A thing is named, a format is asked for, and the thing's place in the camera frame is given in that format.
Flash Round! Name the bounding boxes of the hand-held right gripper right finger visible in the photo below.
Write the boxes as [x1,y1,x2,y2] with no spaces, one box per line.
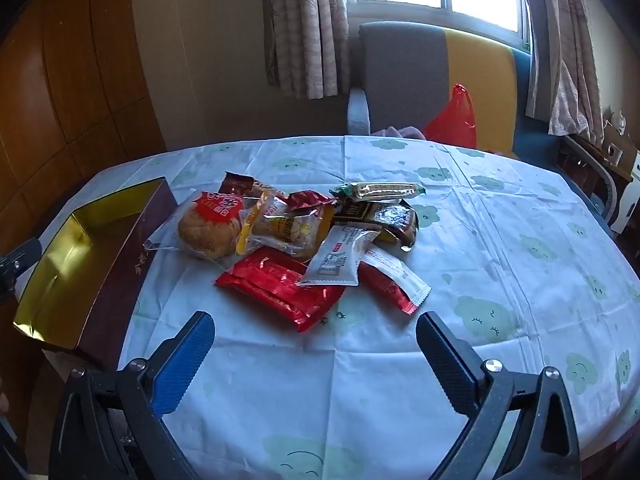
[416,311,583,480]

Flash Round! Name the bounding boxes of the red and white snack packet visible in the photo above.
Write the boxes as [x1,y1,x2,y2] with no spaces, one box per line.
[357,247,432,316]

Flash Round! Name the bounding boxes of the cardboard box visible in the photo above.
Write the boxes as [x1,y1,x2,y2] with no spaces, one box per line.
[602,110,640,181]

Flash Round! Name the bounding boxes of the black and yellow snack packet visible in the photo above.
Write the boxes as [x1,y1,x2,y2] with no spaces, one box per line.
[332,199,420,253]

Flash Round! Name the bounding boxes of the white printed snack packet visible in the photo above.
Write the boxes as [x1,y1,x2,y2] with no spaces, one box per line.
[296,225,382,288]

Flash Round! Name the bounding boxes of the grey yellow blue sofa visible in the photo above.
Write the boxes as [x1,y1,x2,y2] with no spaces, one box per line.
[346,21,571,161]

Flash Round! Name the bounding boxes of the yellow clear cake packet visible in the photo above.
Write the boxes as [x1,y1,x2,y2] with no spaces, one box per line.
[235,190,336,260]

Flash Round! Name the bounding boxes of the maroon snack packet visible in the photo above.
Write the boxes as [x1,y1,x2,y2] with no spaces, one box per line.
[218,171,256,197]

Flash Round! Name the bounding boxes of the red plastic bag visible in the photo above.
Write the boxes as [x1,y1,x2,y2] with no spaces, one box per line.
[424,83,478,150]

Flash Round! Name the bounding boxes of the small red foil packet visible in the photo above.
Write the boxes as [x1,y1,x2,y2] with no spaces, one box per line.
[285,189,337,209]

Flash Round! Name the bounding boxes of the large red foil packet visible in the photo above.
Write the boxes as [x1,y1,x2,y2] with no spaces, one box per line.
[215,249,347,333]

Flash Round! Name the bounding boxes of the maroon box with gold inside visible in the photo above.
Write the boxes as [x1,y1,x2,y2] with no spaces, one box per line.
[12,176,179,368]

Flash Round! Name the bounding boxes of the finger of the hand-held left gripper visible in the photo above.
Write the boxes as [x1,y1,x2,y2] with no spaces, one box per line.
[0,237,43,296]

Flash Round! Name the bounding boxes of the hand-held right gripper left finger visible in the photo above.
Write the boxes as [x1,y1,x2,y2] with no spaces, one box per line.
[50,310,217,480]

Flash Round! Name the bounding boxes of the pink cloth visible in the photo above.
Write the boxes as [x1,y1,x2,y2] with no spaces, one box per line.
[370,125,426,140]

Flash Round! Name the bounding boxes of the beige patterned curtain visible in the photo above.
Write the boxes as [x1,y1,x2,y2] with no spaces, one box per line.
[532,0,603,136]
[262,0,351,100]

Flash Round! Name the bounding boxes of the green-ended gold bar packet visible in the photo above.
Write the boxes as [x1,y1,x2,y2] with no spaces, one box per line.
[328,181,427,201]

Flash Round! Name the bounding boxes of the grain bar packet red ends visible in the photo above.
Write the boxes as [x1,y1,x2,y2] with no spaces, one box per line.
[250,180,288,201]

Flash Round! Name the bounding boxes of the brown wooden wardrobe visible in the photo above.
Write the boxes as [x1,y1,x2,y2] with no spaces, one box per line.
[0,0,168,241]

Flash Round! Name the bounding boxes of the round bread packet red label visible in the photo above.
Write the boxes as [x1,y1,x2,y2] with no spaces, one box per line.
[150,187,251,261]

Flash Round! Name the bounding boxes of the grey metal chair frame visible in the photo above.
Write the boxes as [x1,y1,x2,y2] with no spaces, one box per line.
[565,135,623,233]

